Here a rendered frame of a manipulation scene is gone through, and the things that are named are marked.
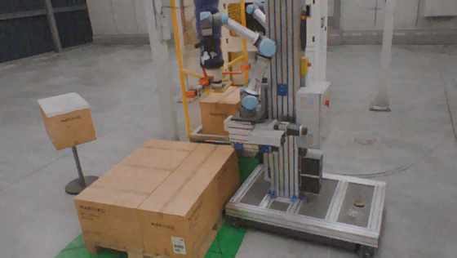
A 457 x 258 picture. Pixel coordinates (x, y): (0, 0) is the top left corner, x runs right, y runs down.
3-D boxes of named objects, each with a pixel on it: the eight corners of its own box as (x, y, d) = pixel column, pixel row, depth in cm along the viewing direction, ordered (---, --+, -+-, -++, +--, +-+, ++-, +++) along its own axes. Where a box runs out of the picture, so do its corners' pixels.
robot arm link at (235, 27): (272, 40, 283) (217, 7, 271) (275, 42, 273) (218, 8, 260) (264, 53, 286) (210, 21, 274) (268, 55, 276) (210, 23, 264)
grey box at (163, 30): (167, 38, 445) (164, 13, 434) (170, 38, 444) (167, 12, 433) (159, 41, 428) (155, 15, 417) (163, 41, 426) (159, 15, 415)
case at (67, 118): (46, 133, 413) (37, 100, 398) (82, 124, 432) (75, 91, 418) (56, 150, 365) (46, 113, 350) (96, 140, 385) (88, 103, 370)
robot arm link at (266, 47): (252, 107, 290) (275, 39, 272) (255, 113, 276) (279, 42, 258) (238, 103, 288) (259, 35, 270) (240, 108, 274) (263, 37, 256)
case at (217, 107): (225, 117, 437) (223, 86, 422) (257, 120, 421) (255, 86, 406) (202, 137, 386) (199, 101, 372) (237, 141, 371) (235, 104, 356)
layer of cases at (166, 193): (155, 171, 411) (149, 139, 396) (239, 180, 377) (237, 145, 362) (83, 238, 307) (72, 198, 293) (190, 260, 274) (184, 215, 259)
